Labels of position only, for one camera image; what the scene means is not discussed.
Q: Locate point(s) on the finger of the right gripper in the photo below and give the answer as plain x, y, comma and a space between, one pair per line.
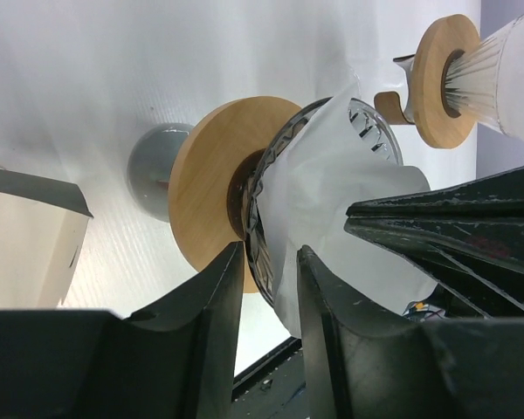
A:
479, 262
482, 219

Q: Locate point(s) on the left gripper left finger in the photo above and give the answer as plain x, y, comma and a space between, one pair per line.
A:
174, 358

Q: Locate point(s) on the wooden dripper ring holder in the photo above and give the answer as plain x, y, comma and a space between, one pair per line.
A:
439, 124

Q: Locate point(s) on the smoky grey glass carafe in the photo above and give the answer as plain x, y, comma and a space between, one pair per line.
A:
150, 164

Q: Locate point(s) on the orange coffee filter pack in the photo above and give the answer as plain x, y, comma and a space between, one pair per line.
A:
43, 223

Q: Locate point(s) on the white paper coffee filter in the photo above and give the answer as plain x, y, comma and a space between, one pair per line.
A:
510, 84

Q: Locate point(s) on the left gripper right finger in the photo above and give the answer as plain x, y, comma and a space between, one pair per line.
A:
363, 361

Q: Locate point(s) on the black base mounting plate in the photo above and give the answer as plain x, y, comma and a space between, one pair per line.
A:
274, 386

